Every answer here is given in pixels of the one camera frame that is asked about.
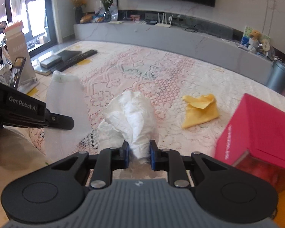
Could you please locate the teddy bear on console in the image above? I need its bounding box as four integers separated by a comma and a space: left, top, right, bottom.
248, 29, 262, 54

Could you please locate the yellow cloth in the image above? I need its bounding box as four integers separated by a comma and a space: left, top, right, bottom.
182, 94, 219, 129

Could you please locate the yellow dried flower vase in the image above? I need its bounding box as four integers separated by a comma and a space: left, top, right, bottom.
71, 0, 86, 24

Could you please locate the beige water bottle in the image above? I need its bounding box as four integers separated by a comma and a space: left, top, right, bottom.
4, 21, 39, 94

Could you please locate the pink Wonderlab box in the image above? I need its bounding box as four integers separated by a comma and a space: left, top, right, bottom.
215, 94, 285, 192

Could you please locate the phone on stand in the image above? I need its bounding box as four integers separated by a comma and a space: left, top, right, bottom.
8, 57, 26, 90

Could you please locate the black notebook stack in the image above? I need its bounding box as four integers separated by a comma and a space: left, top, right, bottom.
34, 50, 82, 76

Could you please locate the lace tablecloth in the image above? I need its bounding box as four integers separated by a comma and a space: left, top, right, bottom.
0, 41, 285, 227

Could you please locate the white tissue paper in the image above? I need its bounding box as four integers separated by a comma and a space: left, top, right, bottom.
97, 91, 159, 164

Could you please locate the black remote control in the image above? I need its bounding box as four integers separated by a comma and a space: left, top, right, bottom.
51, 49, 98, 73

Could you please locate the green plant in vase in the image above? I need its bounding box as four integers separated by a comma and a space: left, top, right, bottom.
99, 0, 114, 22

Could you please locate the blue metal trash bin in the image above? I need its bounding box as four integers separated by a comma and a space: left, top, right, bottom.
266, 59, 285, 94

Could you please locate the white wifi router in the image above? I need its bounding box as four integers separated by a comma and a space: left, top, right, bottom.
155, 13, 173, 28

